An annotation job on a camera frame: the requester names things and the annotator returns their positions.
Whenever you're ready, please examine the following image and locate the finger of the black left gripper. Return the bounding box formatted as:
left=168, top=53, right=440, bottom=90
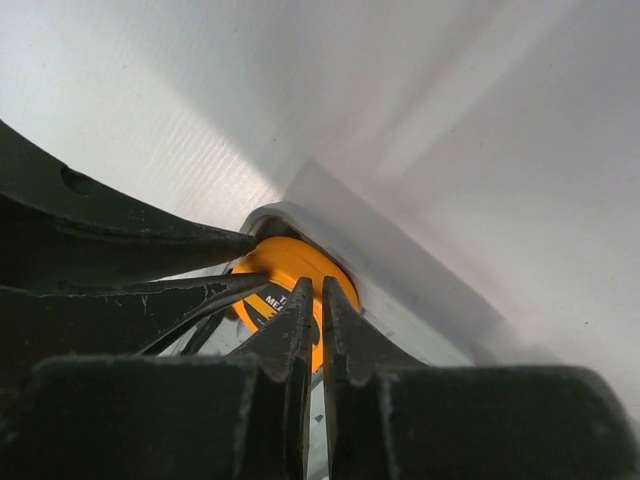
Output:
left=1, top=124, right=256, bottom=290
left=1, top=272, right=268, bottom=395

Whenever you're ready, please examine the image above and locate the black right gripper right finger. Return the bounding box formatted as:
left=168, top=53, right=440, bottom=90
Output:
left=323, top=277, right=639, bottom=479

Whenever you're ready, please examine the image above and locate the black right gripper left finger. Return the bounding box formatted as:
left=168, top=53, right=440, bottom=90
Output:
left=1, top=278, right=313, bottom=479

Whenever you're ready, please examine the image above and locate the grey plastic tool case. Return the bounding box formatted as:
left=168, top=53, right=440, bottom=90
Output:
left=209, top=200, right=476, bottom=480

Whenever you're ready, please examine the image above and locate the orange tape measure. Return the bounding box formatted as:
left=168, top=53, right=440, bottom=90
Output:
left=231, top=236, right=361, bottom=373

